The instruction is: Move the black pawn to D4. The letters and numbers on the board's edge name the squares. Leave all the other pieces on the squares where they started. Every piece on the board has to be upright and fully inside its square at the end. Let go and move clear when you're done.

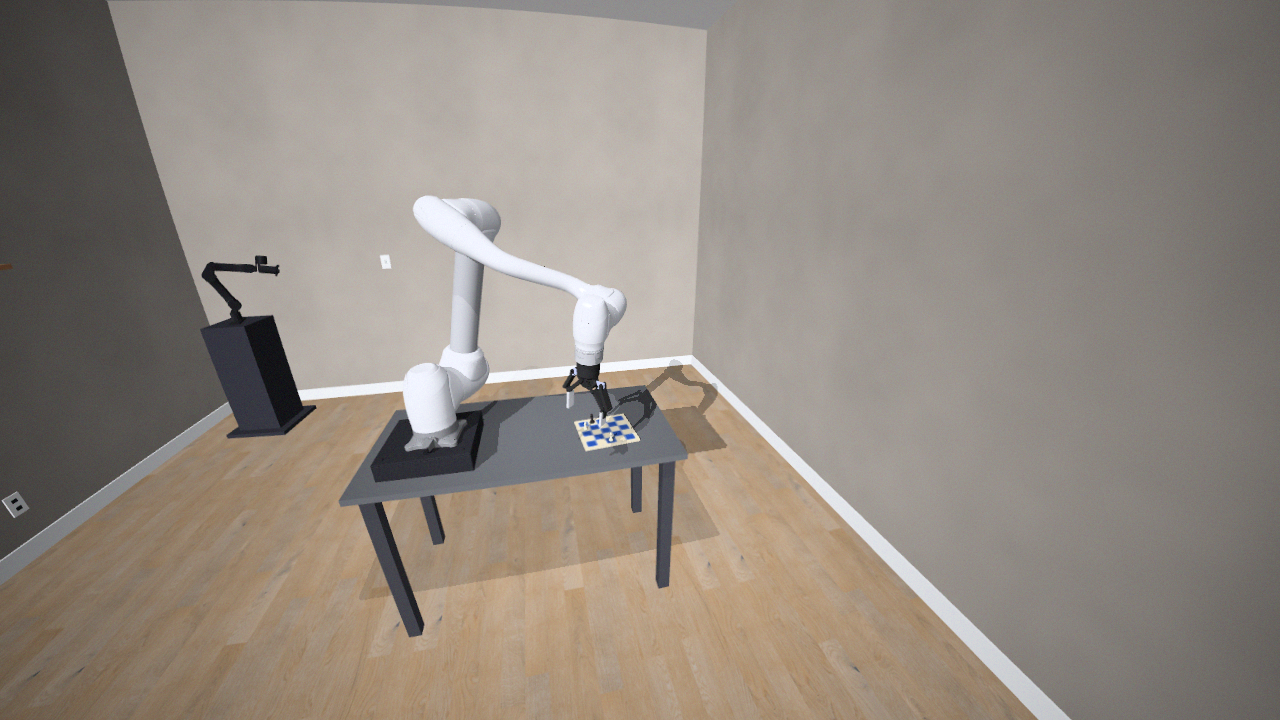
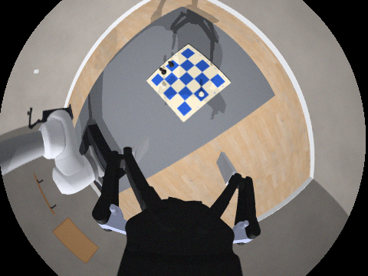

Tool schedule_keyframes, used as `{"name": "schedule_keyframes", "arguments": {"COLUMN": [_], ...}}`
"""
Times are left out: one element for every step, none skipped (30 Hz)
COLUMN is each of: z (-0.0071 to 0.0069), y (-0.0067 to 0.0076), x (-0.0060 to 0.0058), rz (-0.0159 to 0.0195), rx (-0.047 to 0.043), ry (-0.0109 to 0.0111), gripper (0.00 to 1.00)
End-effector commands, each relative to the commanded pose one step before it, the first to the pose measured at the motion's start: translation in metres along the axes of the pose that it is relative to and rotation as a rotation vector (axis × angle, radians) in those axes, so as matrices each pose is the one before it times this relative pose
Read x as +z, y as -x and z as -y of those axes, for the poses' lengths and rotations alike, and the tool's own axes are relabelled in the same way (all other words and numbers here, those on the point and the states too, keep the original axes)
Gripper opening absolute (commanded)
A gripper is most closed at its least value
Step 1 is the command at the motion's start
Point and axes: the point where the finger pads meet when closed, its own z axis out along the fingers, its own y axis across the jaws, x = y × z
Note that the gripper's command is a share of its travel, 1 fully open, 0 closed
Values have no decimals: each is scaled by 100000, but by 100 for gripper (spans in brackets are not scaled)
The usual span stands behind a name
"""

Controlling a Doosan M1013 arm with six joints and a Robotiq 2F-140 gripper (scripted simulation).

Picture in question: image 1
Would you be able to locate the blue and cream chessboard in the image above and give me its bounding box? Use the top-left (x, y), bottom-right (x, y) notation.
top-left (573, 414), bottom-right (640, 451)

